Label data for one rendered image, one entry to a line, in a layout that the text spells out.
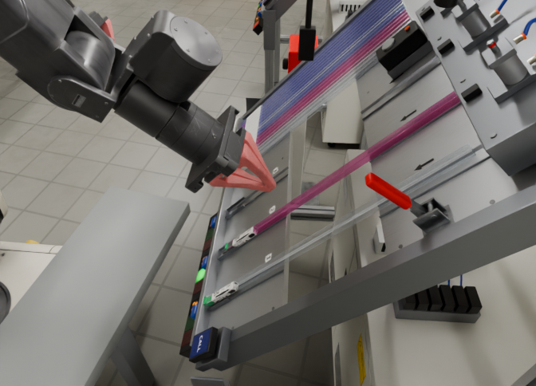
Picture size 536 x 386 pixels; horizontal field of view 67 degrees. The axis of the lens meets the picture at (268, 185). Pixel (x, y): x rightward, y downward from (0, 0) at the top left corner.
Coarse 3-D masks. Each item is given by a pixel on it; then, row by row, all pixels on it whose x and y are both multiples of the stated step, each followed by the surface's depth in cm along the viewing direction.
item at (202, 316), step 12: (240, 120) 113; (228, 192) 93; (228, 204) 91; (216, 228) 85; (216, 240) 83; (216, 252) 81; (216, 264) 79; (204, 276) 77; (216, 276) 78; (204, 288) 74; (204, 312) 71; (204, 324) 70; (192, 336) 68
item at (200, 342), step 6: (210, 330) 60; (198, 336) 62; (204, 336) 61; (198, 342) 61; (204, 342) 60; (192, 348) 61; (198, 348) 60; (204, 348) 59; (192, 354) 60; (198, 354) 59
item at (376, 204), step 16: (448, 160) 47; (464, 160) 46; (416, 176) 49; (432, 176) 48; (368, 208) 53; (336, 224) 56; (352, 224) 55; (304, 240) 60; (320, 240) 58; (288, 256) 61; (256, 272) 65; (240, 288) 68; (208, 304) 72
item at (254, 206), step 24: (288, 144) 85; (288, 168) 79; (240, 192) 91; (264, 192) 82; (288, 192) 75; (240, 216) 84; (264, 216) 76; (288, 216) 71; (264, 240) 72; (288, 240) 67; (240, 264) 73; (288, 264) 64; (216, 288) 75; (264, 288) 64; (216, 312) 71; (240, 312) 65; (264, 312) 60
